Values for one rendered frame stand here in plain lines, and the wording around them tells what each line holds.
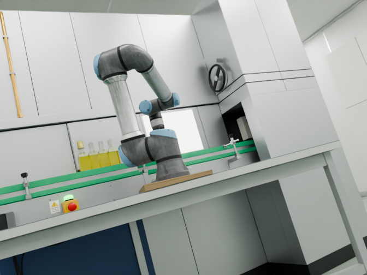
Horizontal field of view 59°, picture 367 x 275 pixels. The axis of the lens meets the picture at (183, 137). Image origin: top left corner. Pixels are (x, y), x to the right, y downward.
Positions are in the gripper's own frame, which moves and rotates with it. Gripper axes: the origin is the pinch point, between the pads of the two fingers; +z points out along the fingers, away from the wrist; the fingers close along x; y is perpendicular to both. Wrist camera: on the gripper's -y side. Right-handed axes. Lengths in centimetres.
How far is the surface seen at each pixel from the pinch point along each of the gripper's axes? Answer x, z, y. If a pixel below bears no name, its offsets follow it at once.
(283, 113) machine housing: 96, -15, 4
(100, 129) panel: -25, -33, -30
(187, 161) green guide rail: 20.9, 0.9, -14.1
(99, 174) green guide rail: -37.2, -1.1, -4.2
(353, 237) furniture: 52, 60, 61
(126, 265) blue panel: -34, 48, -4
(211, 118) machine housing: 61, -30, -33
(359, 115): 346, -22, -109
